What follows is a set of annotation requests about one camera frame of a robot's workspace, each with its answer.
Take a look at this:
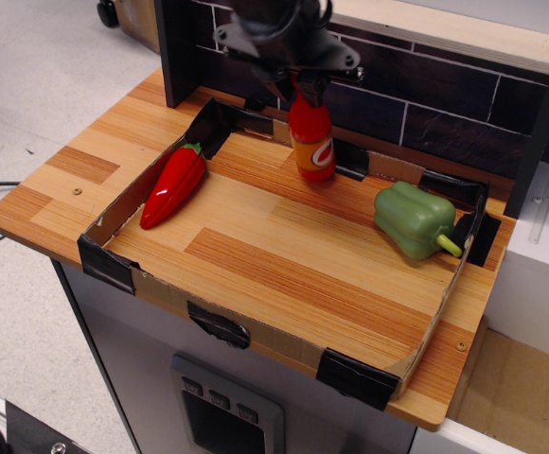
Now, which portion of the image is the black caster wheel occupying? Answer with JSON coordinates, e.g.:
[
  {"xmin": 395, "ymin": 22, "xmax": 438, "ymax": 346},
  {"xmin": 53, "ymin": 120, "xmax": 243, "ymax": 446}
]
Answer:
[{"xmin": 97, "ymin": 0, "xmax": 118, "ymax": 28}]

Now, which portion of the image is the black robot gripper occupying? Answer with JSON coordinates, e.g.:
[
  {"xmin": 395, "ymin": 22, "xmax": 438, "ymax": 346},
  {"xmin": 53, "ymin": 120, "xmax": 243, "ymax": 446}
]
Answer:
[{"xmin": 214, "ymin": 1, "xmax": 363, "ymax": 108}]

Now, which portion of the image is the grey oven control panel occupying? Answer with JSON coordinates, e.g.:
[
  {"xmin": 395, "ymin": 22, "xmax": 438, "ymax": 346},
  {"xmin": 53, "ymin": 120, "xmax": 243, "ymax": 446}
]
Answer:
[{"xmin": 169, "ymin": 355, "xmax": 286, "ymax": 454}]

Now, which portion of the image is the green toy bell pepper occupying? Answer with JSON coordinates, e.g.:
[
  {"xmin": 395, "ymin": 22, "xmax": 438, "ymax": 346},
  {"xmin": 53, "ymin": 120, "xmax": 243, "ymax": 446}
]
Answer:
[{"xmin": 374, "ymin": 181, "xmax": 463, "ymax": 260}]

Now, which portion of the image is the red toy chili pepper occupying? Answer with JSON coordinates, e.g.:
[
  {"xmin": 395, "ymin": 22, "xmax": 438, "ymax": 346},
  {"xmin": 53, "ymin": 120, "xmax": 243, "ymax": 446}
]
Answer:
[{"xmin": 140, "ymin": 143, "xmax": 206, "ymax": 230}]

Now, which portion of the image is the black vertical post right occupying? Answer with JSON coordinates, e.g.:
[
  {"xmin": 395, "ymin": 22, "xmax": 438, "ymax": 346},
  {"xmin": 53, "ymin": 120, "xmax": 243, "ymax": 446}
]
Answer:
[{"xmin": 504, "ymin": 85, "xmax": 549, "ymax": 218}]

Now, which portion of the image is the black vertical panel left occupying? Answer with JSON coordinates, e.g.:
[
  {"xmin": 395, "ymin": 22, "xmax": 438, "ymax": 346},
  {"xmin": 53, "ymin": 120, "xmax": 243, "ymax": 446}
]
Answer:
[{"xmin": 154, "ymin": 0, "xmax": 214, "ymax": 108}]

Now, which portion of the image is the light wooden top shelf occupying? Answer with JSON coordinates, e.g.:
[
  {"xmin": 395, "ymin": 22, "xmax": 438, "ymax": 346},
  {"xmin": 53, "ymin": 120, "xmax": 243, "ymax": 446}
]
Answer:
[{"xmin": 332, "ymin": 0, "xmax": 549, "ymax": 76}]

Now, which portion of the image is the red hot sauce bottle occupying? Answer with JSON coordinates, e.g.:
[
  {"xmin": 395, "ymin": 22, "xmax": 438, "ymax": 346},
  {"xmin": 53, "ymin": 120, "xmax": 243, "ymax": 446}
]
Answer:
[{"xmin": 288, "ymin": 79, "xmax": 336, "ymax": 182}]

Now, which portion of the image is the cardboard fence with black tape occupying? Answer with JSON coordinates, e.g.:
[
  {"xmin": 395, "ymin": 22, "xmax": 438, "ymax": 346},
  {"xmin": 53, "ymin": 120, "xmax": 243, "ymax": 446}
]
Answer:
[{"xmin": 78, "ymin": 99, "xmax": 496, "ymax": 412}]

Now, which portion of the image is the white toy sink unit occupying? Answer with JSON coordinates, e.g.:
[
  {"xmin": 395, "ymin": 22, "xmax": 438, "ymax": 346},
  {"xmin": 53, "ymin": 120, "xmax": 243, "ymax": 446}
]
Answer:
[{"xmin": 486, "ymin": 163, "xmax": 549, "ymax": 354}]

